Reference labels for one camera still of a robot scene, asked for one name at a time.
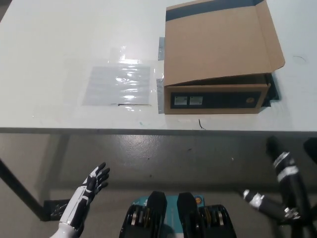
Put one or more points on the brown cardboard storage box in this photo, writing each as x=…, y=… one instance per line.
x=210, y=49

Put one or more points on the black floor tape patch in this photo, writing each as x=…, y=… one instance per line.
x=55, y=209

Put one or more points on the clear plastic film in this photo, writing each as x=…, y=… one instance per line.
x=74, y=74

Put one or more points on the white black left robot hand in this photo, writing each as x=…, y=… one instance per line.
x=81, y=198

